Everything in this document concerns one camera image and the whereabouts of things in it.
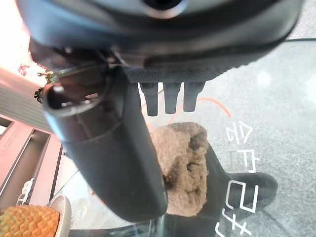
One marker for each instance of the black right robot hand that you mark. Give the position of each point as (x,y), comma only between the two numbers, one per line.
(118,153)

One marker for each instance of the brown fluffy cloth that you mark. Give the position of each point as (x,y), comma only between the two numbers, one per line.
(182,153)

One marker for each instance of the white round plate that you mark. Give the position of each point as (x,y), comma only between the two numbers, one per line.
(65,217)

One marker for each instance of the small white ornament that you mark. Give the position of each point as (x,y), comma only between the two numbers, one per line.
(24,190)

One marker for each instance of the small green plant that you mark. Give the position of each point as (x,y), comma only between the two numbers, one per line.
(50,78)

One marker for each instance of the brown shelf cabinet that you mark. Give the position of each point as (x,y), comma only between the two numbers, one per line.
(14,160)

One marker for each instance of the grey ribbed panel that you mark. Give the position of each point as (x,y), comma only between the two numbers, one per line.
(19,106)

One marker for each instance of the yellow pineapple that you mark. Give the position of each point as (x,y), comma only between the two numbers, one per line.
(27,222)

